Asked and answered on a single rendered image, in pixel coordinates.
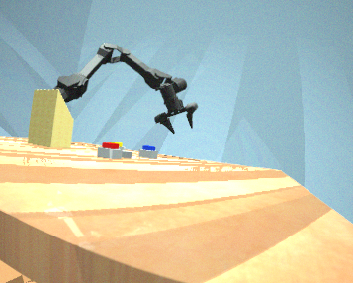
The blue button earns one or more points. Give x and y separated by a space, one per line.
148 152

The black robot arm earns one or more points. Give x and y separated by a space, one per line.
74 86

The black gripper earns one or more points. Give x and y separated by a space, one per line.
173 106

